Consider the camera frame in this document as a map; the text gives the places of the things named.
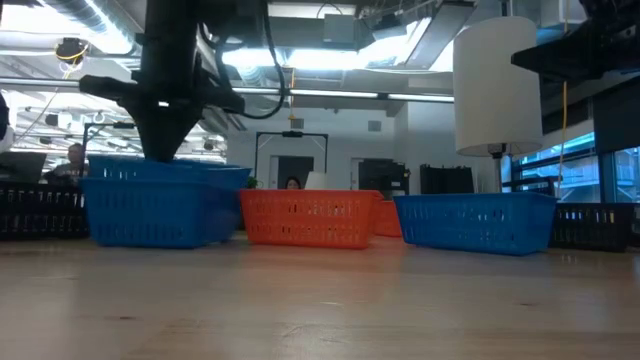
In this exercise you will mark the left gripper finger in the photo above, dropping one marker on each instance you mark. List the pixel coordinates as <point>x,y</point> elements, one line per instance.
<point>150,130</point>
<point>182,130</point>

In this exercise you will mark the blue plastic basket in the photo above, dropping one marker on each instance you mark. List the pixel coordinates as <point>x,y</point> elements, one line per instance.
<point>210,177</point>
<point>475,225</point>
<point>150,220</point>

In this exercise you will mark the black plastic basket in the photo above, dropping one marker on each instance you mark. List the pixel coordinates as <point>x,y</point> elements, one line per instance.
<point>590,225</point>
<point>40,210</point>

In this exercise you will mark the orange lid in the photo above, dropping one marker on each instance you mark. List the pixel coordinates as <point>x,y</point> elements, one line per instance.
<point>389,220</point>

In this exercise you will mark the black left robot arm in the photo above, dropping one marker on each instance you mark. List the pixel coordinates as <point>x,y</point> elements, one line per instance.
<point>167,35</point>

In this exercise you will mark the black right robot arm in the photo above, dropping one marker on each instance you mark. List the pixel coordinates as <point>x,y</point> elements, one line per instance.
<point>610,12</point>

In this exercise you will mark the black window blind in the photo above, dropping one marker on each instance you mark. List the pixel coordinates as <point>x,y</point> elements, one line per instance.
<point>617,120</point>

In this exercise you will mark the person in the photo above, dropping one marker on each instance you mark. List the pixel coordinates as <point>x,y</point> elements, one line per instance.
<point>293,184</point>
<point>75,160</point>

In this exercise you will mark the green potted plant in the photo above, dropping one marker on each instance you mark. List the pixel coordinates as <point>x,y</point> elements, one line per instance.
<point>252,183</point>

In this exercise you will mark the white shade table lamp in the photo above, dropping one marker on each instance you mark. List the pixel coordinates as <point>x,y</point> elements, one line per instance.
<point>495,85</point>

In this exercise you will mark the black computer monitor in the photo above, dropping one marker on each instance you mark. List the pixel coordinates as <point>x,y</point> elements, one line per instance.
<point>22,167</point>

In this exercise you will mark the white panel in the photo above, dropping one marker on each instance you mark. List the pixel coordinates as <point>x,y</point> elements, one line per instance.
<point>316,181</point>

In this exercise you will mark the ceiling light strip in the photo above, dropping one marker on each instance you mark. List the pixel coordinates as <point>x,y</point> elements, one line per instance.
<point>330,93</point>

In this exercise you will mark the orange plastic basket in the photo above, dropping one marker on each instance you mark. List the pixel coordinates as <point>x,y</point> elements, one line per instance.
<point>305,220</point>

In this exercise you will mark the grey ceiling box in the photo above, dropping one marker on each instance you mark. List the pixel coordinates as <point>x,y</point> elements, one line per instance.
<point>339,29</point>

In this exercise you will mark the black panel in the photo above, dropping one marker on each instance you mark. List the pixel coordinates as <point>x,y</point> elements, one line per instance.
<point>445,180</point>

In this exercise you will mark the black cabinet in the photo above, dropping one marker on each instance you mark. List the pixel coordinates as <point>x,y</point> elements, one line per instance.
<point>382,177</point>

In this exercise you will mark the black metal rig frame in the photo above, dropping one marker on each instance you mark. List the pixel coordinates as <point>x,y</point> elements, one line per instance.
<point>125,125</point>
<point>292,134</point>

